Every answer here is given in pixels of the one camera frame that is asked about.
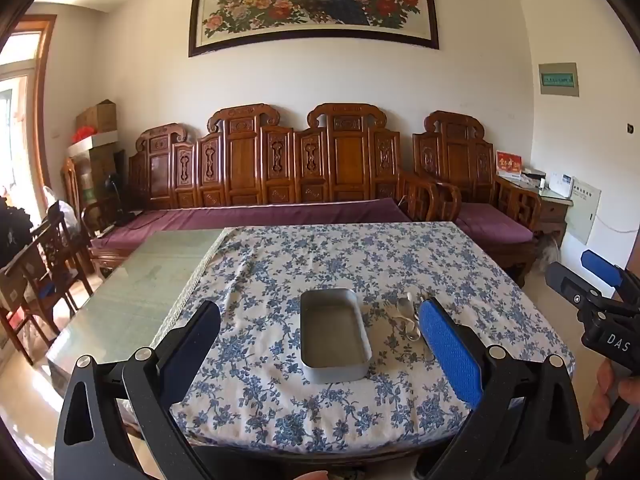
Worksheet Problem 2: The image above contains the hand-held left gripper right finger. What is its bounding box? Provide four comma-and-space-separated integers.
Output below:
417, 297, 586, 480

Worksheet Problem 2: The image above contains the black desk lamp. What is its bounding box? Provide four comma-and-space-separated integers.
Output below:
102, 172, 137, 227

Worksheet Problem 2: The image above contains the carved wooden armchair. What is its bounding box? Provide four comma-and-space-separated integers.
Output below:
412, 110, 543, 288

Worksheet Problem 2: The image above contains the white metal panel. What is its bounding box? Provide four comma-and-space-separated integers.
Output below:
562, 180, 601, 246

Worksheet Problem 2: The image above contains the stack of cardboard boxes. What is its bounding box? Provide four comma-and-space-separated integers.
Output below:
75, 150, 126, 211

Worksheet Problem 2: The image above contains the person's right hand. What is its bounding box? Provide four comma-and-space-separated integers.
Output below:
585, 360, 640, 432

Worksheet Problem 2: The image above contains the clear plastic bag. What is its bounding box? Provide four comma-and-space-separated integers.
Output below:
42, 186, 76, 234

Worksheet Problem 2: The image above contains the blue floral tablecloth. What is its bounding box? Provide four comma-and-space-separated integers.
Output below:
150, 221, 576, 456

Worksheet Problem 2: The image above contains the grey fluffy object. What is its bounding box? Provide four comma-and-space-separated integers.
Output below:
532, 234, 562, 274

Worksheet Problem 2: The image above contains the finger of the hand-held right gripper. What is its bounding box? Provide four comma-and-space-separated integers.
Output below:
581, 249, 640, 303
545, 261, 603, 306

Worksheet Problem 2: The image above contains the wooden side table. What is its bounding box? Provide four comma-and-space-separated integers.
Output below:
536, 187, 574, 248

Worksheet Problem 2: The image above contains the white cardboard box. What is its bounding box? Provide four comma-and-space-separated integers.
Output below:
67, 131, 119, 159

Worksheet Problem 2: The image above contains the brown cardboard box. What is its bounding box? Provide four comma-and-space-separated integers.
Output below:
75, 100, 117, 136

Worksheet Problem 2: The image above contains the grey wall electrical box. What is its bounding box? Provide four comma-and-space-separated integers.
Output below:
538, 62, 580, 98

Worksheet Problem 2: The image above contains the black bag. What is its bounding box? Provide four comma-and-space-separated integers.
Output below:
0, 200, 34, 267

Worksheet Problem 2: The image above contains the wooden door frame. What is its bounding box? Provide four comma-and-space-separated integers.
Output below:
0, 14, 59, 201

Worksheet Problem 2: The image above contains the white plastic spoon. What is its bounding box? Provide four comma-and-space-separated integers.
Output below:
392, 310, 423, 343

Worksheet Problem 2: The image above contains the framed peacock flower painting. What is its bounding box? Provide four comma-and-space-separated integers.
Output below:
188, 0, 440, 58

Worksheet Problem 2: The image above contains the white cable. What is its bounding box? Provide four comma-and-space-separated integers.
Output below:
595, 210, 639, 235

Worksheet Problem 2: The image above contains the carved wooden sofa bench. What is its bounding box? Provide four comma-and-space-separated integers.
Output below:
80, 103, 463, 281

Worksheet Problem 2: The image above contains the red desk calendar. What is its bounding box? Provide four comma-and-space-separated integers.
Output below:
496, 150, 524, 179

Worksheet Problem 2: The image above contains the grey metal tin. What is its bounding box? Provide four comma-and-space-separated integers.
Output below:
299, 287, 373, 385

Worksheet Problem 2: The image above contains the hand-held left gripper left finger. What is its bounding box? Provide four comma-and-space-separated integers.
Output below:
54, 301, 222, 480

